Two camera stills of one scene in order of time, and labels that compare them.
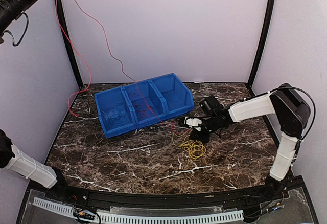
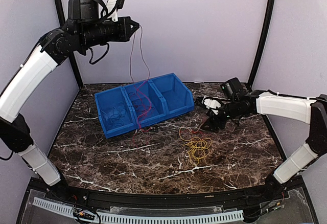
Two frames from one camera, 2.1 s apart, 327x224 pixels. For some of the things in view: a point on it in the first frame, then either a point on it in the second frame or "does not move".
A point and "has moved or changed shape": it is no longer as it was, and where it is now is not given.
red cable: (110, 51) -> (143, 89)
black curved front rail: (295, 189) does not move
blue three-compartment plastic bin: (121, 109) does not move
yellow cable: (195, 148) has moved or changed shape
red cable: (142, 110) -> (140, 92)
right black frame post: (265, 38) does not move
